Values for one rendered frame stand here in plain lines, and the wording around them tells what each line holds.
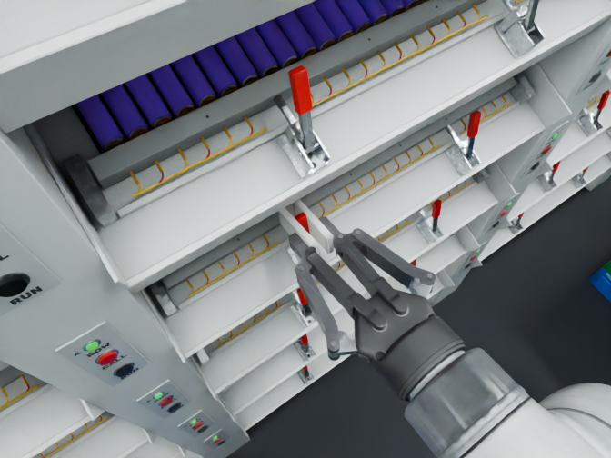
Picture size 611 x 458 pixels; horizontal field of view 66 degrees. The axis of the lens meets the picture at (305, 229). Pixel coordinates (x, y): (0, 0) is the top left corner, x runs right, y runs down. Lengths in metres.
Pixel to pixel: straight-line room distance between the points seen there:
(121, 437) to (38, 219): 0.51
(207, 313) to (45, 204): 0.31
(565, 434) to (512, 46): 0.37
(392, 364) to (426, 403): 0.04
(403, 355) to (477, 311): 1.03
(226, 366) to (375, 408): 0.62
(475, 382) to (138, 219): 0.29
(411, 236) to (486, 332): 0.63
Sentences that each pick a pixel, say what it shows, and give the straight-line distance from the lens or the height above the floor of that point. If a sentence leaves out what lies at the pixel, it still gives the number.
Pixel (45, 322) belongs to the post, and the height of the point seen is 0.94.
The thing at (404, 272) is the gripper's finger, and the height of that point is 0.84.
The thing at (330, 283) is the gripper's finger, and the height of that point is 0.83.
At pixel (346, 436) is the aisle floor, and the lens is 1.27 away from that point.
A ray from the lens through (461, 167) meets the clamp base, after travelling 0.68.
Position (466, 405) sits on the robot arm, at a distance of 0.39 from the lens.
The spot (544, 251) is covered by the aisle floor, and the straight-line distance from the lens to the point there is 1.60.
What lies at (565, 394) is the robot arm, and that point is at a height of 0.79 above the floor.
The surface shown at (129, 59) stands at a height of 1.10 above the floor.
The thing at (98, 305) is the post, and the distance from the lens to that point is 0.38.
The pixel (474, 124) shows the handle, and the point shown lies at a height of 0.82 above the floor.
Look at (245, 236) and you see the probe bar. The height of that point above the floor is 0.78.
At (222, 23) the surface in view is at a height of 1.10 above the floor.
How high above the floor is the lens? 1.25
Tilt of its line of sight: 59 degrees down
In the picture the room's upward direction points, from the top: straight up
